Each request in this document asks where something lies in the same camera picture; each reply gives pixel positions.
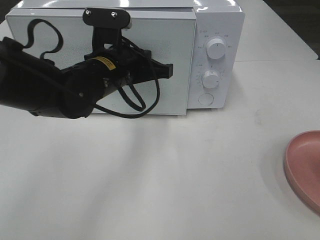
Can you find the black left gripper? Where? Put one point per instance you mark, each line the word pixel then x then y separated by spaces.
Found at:
pixel 107 41

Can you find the white round knob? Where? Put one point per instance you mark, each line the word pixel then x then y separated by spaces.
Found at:
pixel 215 47
pixel 210 79

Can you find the white round door button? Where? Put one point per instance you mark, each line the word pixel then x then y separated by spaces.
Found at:
pixel 206 99

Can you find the pink round plate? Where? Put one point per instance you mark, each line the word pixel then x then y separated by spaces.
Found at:
pixel 302 168

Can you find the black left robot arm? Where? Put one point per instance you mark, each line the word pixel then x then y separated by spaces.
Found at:
pixel 105 80

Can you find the white microwave oven body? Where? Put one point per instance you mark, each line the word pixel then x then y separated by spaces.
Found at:
pixel 222 18

